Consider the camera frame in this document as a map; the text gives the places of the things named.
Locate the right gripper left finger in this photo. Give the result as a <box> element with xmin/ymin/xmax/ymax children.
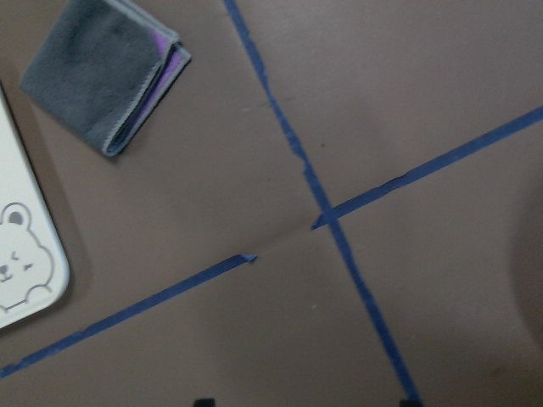
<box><xmin>193</xmin><ymin>398</ymin><xmax>216</xmax><ymax>407</ymax></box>

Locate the cream bear tray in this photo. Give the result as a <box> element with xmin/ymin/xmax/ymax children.
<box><xmin>1</xmin><ymin>93</ymin><xmax>70</xmax><ymax>329</ymax></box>

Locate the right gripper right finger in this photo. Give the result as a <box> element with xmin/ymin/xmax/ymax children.
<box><xmin>399</xmin><ymin>399</ymin><xmax>420</xmax><ymax>407</ymax></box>

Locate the grey folded cloth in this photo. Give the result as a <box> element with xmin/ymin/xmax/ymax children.
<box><xmin>20</xmin><ymin>1</ymin><xmax>192</xmax><ymax>157</ymax></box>

